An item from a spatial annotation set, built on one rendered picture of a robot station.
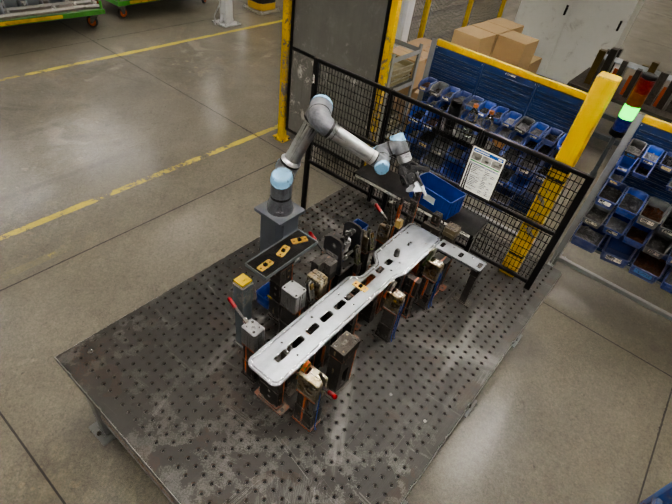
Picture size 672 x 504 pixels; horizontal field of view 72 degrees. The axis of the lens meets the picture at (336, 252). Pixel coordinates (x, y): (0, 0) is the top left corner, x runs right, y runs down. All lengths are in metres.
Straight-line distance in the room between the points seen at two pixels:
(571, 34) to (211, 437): 7.84
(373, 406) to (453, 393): 0.42
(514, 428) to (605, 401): 0.77
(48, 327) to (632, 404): 4.05
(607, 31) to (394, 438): 7.32
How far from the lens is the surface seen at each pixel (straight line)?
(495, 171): 2.90
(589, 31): 8.65
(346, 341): 2.11
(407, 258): 2.61
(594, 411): 3.79
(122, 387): 2.43
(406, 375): 2.50
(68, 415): 3.27
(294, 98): 5.21
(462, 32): 6.54
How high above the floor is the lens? 2.70
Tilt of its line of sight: 42 degrees down
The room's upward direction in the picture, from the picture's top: 9 degrees clockwise
